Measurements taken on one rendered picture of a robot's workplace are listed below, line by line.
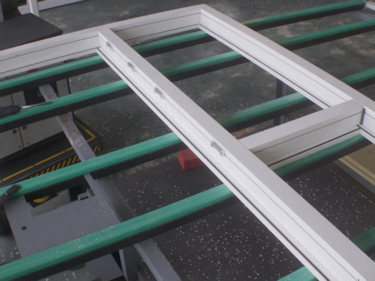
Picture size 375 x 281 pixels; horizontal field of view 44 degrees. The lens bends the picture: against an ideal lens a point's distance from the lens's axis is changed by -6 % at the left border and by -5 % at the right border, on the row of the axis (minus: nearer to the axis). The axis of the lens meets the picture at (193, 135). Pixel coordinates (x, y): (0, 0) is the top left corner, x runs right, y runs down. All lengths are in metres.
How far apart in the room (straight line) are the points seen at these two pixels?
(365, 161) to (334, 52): 2.39
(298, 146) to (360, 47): 2.98
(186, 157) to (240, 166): 0.54
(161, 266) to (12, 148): 1.31
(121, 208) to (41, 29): 1.18
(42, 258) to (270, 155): 0.55
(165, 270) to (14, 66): 0.98
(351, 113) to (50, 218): 0.78
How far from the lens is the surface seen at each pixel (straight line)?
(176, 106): 1.24
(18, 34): 2.10
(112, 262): 1.34
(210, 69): 1.62
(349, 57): 3.88
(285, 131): 1.14
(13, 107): 1.42
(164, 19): 1.83
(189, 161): 1.55
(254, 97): 3.16
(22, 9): 5.03
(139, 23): 1.78
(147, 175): 1.55
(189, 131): 1.21
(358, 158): 1.61
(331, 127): 1.24
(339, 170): 2.11
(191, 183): 1.51
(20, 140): 2.16
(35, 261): 0.97
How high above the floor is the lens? 1.56
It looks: 34 degrees down
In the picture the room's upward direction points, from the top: 1 degrees counter-clockwise
